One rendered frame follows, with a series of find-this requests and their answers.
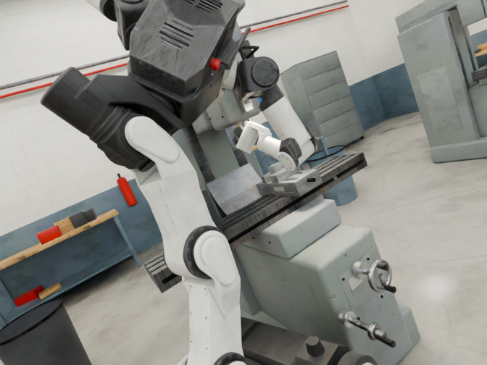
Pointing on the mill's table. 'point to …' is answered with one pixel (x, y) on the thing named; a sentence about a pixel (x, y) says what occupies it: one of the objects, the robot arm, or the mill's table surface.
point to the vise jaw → (283, 174)
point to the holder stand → (211, 210)
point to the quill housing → (230, 109)
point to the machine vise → (295, 184)
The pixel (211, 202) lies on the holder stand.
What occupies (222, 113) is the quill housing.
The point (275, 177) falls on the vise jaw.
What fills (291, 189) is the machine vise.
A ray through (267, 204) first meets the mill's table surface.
